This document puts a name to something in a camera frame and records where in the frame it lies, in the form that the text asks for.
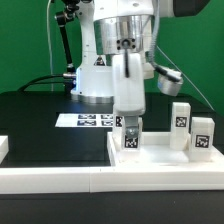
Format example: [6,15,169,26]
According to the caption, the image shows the white base tag plate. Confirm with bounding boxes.
[55,113,113,128]

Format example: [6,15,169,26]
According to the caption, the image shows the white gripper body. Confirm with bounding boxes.
[112,52,145,116]

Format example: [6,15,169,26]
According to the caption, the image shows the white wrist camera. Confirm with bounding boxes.
[157,68,183,96]

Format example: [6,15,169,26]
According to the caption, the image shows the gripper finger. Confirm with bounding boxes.
[124,116,139,138]

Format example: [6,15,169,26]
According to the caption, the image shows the white square table top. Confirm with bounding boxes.
[107,132,224,167]

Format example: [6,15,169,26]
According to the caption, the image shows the white U-shaped obstacle fence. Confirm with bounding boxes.
[0,134,224,195]

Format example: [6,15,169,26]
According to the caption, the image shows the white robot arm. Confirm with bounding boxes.
[75,0,210,138]

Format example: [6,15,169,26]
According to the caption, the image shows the black cables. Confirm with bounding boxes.
[18,73,76,93]

